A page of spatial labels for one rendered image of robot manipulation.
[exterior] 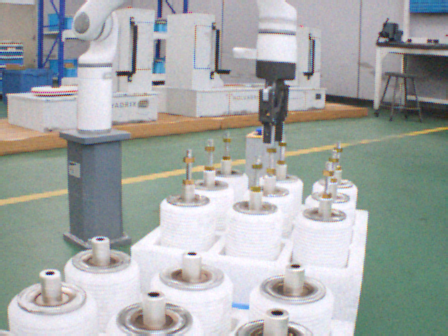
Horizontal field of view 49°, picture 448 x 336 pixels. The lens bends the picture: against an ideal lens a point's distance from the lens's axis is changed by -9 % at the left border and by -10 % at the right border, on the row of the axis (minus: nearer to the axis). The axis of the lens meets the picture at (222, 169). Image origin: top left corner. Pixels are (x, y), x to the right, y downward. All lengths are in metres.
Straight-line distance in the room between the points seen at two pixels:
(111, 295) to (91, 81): 0.80
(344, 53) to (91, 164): 5.54
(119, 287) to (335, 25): 6.27
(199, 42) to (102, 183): 2.38
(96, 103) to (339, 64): 5.53
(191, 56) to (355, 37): 3.33
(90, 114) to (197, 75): 2.34
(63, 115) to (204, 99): 1.08
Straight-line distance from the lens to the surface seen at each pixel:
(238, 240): 0.88
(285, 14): 0.96
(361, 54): 6.54
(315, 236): 0.85
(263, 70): 0.96
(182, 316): 0.52
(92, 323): 0.56
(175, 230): 0.90
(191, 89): 3.61
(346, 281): 0.84
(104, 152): 1.35
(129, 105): 3.23
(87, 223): 1.38
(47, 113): 2.94
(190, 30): 3.64
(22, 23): 7.36
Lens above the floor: 0.50
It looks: 12 degrees down
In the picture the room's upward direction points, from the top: 2 degrees clockwise
